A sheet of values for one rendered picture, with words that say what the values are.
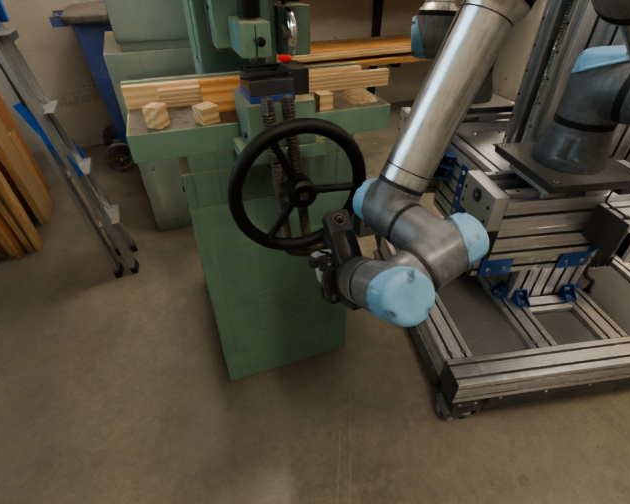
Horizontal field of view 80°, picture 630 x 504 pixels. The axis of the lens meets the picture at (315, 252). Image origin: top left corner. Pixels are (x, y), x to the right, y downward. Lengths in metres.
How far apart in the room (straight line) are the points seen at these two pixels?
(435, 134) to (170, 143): 0.54
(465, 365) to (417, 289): 0.78
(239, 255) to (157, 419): 0.65
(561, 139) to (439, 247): 0.52
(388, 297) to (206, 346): 1.16
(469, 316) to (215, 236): 0.89
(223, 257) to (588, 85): 0.88
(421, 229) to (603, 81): 0.52
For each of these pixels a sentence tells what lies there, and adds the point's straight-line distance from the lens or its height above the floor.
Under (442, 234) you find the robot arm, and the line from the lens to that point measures 0.53.
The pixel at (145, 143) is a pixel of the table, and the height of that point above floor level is 0.88.
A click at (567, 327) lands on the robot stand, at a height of 0.21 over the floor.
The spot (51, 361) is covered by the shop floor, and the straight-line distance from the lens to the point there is 1.75.
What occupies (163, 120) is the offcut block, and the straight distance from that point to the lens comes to 0.88.
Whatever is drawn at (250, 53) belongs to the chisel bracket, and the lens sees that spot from 0.96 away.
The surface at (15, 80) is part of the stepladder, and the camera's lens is 1.65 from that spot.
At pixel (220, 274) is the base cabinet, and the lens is 1.06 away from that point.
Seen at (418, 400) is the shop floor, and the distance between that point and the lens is 1.41.
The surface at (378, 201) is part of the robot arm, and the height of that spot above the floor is 0.88.
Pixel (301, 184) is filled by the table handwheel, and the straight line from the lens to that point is 0.73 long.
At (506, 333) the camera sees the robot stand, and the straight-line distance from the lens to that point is 1.41.
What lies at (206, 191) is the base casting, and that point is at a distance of 0.92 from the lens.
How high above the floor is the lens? 1.18
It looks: 38 degrees down
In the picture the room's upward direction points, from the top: straight up
